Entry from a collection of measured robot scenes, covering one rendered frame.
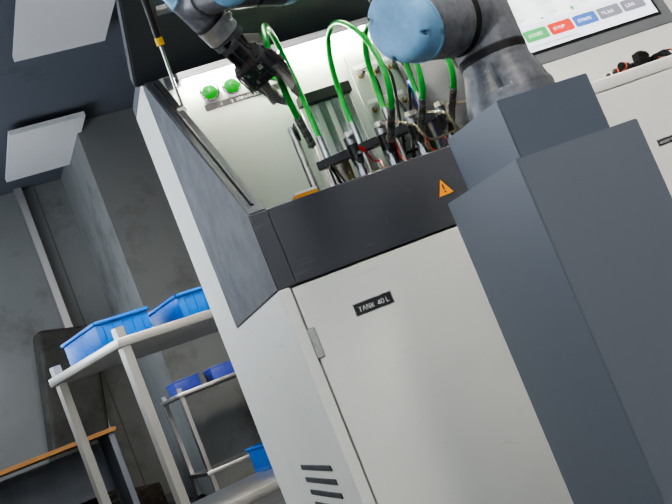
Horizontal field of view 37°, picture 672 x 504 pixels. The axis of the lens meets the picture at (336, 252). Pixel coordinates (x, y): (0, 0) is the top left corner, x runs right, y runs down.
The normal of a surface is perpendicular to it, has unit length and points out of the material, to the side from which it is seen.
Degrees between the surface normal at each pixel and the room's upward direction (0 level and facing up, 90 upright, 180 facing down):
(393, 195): 90
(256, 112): 90
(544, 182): 90
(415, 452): 90
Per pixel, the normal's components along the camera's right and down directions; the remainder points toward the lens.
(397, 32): -0.65, 0.33
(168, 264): 0.33, -0.23
